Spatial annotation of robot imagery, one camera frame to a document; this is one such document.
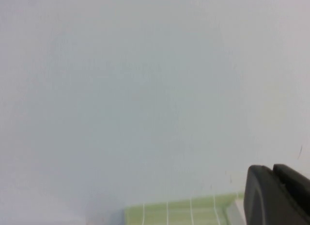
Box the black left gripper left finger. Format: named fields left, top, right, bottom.
left=243, top=165, right=306, bottom=225

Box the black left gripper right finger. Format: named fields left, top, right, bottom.
left=273, top=164, right=310, bottom=225

